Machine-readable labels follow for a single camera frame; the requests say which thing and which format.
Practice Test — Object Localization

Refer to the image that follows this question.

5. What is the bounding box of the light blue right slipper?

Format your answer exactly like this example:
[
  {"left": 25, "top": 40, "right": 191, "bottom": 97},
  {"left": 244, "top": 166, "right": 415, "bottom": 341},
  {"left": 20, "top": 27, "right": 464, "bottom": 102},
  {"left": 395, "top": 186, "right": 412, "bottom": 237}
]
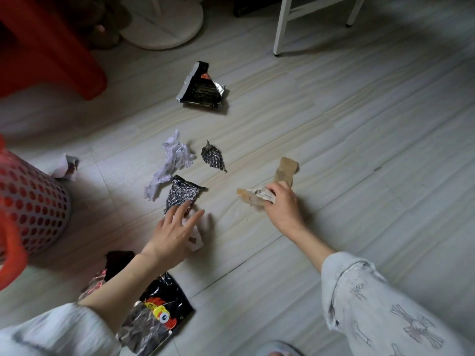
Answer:
[{"left": 255, "top": 340, "right": 305, "bottom": 356}]

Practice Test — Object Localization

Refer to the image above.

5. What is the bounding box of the person's left hand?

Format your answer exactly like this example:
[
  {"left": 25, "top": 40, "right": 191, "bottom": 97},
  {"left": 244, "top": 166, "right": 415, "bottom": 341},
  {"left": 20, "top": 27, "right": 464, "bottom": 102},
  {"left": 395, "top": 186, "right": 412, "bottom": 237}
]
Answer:
[{"left": 141, "top": 200, "right": 205, "bottom": 271}]

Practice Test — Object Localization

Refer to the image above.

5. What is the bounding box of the person's right hand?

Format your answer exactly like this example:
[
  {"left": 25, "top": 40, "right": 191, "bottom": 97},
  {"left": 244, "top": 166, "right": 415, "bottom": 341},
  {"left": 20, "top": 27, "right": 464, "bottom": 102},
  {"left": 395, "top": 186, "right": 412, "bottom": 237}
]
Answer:
[{"left": 263, "top": 181, "right": 307, "bottom": 238}]

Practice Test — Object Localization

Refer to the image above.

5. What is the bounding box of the small white printed scrap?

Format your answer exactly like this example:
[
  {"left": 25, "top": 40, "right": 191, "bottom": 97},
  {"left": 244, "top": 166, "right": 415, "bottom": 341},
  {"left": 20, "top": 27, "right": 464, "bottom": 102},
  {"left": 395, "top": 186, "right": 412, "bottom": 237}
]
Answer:
[{"left": 250, "top": 185, "right": 277, "bottom": 205}]

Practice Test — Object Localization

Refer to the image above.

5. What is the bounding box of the person's printed right sleeve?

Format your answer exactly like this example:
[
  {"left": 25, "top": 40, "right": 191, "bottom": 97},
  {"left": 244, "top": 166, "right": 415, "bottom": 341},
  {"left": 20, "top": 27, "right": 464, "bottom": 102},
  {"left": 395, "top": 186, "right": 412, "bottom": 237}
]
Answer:
[{"left": 321, "top": 252, "right": 475, "bottom": 356}]

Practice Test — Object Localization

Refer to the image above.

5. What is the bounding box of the long white paper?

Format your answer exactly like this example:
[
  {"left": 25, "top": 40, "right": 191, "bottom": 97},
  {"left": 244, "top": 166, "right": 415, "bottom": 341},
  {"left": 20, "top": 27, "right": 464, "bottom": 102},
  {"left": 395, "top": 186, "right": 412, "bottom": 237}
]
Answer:
[{"left": 143, "top": 129, "right": 196, "bottom": 202}]

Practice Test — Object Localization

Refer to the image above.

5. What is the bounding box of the red plastic stool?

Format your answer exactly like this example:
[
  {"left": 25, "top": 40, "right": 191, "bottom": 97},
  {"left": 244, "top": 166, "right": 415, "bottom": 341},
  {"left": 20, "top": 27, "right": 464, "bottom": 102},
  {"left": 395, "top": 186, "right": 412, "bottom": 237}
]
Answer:
[{"left": 0, "top": 0, "right": 108, "bottom": 101}]

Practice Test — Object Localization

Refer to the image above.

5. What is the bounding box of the white round stand base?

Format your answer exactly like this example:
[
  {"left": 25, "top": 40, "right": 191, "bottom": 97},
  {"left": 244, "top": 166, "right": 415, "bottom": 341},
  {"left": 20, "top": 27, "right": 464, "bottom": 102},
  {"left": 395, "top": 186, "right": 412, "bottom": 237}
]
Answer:
[{"left": 118, "top": 0, "right": 205, "bottom": 51}]

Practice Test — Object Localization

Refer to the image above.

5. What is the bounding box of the brown rope-wrapped post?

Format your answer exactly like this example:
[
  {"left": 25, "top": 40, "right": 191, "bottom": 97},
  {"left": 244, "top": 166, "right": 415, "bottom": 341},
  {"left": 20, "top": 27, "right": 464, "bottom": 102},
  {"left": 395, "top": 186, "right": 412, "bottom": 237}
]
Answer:
[{"left": 63, "top": 0, "right": 133, "bottom": 50}]

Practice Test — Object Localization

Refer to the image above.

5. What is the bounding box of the white scrap black print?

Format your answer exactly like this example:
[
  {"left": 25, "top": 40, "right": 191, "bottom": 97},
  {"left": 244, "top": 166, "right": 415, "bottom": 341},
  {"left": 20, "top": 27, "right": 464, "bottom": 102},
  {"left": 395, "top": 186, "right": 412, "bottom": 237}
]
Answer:
[{"left": 182, "top": 215, "right": 205, "bottom": 253}]

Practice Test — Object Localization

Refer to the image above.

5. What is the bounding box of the person's white left sleeve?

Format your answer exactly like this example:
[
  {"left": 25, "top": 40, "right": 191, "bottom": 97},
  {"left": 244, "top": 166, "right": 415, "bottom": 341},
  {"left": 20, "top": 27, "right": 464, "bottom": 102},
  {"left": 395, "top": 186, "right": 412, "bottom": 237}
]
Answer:
[{"left": 0, "top": 303, "right": 121, "bottom": 356}]

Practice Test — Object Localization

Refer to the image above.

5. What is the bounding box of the black snack wrapper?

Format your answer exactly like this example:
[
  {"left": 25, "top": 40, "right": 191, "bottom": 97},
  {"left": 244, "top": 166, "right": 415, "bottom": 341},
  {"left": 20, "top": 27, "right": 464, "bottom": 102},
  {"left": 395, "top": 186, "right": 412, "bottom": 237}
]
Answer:
[{"left": 175, "top": 61, "right": 227, "bottom": 110}]

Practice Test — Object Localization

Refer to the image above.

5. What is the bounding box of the brown paper strip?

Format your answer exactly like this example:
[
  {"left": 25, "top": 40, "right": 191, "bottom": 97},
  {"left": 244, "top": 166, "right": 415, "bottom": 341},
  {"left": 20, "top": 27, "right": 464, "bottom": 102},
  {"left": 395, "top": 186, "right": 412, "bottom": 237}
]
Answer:
[{"left": 237, "top": 156, "right": 299, "bottom": 211}]

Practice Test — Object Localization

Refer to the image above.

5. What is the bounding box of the silver foil wrapper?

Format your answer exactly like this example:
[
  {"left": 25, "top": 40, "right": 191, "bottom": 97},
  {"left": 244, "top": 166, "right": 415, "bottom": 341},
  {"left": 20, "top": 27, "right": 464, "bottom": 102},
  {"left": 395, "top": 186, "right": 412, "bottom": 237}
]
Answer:
[{"left": 78, "top": 250, "right": 195, "bottom": 356}]

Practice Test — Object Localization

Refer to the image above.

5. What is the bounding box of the white metal frame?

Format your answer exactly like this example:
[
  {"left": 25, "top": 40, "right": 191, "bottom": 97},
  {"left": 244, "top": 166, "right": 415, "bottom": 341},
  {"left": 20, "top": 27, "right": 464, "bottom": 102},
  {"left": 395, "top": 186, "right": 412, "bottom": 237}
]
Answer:
[{"left": 273, "top": 0, "right": 368, "bottom": 57}]

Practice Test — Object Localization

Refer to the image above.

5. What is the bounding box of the small black patterned plastic piece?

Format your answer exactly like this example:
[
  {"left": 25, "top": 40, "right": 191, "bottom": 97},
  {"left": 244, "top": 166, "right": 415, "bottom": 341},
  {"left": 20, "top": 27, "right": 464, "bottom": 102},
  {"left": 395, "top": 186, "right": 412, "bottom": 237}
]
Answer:
[{"left": 201, "top": 139, "right": 228, "bottom": 174}]

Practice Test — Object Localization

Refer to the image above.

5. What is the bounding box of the waste basket with red bag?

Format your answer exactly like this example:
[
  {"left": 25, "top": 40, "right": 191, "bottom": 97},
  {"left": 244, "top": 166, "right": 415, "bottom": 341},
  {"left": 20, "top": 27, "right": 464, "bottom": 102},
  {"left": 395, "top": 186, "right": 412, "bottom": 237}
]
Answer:
[{"left": 0, "top": 135, "right": 73, "bottom": 292}]

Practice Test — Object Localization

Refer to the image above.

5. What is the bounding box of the person's left forearm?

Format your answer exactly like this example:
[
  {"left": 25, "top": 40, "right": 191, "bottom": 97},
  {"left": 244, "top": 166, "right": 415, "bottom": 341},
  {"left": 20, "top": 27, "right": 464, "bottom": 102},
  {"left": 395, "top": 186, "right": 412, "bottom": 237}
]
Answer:
[{"left": 78, "top": 252, "right": 168, "bottom": 334}]

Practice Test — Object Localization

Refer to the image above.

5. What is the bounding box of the small white torn scrap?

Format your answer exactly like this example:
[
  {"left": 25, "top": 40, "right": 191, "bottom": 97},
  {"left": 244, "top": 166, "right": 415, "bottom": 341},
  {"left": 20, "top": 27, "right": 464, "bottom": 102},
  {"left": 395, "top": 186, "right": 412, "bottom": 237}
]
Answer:
[{"left": 51, "top": 153, "right": 80, "bottom": 181}]

